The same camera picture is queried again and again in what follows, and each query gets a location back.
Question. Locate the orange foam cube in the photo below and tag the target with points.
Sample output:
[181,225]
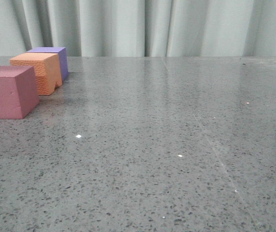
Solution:
[47,70]

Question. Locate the purple foam cube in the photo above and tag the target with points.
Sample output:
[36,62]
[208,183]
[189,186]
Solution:
[62,55]

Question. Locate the grey pleated curtain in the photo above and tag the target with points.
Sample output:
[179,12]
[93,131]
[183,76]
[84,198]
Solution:
[138,28]

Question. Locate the pink foam cube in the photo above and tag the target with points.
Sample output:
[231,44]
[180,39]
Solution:
[18,91]

